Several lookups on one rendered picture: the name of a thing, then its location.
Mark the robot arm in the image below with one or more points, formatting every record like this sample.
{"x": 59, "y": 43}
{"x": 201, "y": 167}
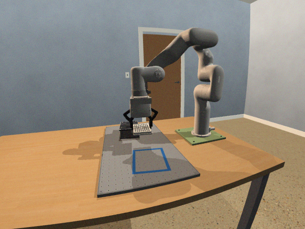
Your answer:
{"x": 201, "y": 40}

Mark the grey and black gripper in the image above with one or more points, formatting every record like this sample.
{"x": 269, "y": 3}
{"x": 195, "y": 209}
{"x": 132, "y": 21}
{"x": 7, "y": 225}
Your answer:
{"x": 138, "y": 111}

